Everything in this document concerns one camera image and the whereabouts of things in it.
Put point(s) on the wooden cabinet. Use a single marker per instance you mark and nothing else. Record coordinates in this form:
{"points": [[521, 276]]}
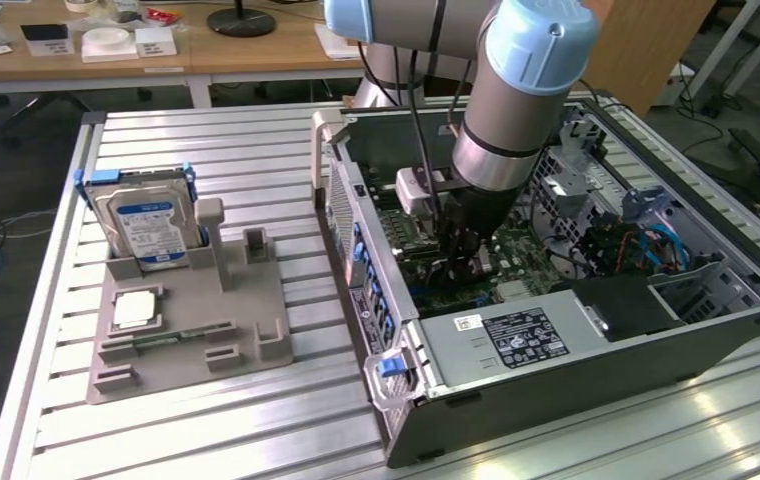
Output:
{"points": [[641, 45]]}

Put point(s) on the silver CPU chip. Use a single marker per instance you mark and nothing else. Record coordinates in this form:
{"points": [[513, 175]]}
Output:
{"points": [[136, 310]]}

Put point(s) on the white tape roll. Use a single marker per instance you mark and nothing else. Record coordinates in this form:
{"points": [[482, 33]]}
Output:
{"points": [[79, 5]]}

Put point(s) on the white desk frame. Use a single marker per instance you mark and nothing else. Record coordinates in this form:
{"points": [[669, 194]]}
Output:
{"points": [[750, 50]]}

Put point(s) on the white paper sheets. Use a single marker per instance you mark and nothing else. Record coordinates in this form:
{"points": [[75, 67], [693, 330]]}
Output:
{"points": [[337, 45]]}

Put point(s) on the blue case latch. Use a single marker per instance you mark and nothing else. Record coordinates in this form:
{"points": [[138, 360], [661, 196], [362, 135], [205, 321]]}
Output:
{"points": [[391, 367]]}

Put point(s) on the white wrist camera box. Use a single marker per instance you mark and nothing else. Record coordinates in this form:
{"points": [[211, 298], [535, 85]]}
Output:
{"points": [[417, 192]]}

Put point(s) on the green motherboard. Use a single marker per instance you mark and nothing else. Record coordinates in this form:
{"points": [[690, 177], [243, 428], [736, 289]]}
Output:
{"points": [[527, 255]]}

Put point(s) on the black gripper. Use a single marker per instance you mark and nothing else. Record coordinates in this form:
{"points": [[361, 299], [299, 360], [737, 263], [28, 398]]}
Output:
{"points": [[481, 215]]}

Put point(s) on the dark grey open PC case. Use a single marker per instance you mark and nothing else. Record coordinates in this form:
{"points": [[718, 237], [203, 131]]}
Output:
{"points": [[554, 400]]}

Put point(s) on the red packet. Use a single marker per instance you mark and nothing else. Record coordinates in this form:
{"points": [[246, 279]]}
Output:
{"points": [[163, 15]]}

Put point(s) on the loose green RAM stick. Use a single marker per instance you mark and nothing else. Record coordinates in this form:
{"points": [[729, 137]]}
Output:
{"points": [[167, 336]]}

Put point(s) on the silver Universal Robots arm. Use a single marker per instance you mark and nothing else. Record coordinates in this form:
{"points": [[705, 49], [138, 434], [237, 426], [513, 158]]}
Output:
{"points": [[514, 100]]}

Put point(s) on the grey power supply with label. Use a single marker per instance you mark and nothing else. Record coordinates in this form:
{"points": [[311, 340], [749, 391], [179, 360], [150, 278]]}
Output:
{"points": [[461, 360]]}

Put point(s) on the hard disk in blue caddy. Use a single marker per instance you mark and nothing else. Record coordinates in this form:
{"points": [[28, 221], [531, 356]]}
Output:
{"points": [[147, 225]]}

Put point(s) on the black round lamp base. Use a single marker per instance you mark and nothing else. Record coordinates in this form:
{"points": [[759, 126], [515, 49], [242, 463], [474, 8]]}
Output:
{"points": [[241, 22]]}

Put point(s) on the wooden desk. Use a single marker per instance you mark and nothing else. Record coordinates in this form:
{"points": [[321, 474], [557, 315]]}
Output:
{"points": [[234, 55]]}

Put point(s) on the white chipset heatsink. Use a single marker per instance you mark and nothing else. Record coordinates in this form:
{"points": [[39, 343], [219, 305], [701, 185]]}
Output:
{"points": [[515, 291]]}

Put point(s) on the metal disk bay cage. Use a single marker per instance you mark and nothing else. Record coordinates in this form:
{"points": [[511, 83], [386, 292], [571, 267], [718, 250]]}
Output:
{"points": [[574, 195]]}

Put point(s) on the white box with round tray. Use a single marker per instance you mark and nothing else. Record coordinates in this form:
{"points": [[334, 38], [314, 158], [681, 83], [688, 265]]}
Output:
{"points": [[110, 47]]}

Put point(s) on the plain white box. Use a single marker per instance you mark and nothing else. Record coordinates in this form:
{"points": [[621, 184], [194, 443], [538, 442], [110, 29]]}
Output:
{"points": [[155, 42]]}

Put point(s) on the grey printed parts rack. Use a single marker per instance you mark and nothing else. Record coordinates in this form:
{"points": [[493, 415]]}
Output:
{"points": [[201, 350]]}

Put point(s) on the white box with black top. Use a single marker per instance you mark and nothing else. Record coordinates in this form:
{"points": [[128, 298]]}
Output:
{"points": [[47, 42]]}

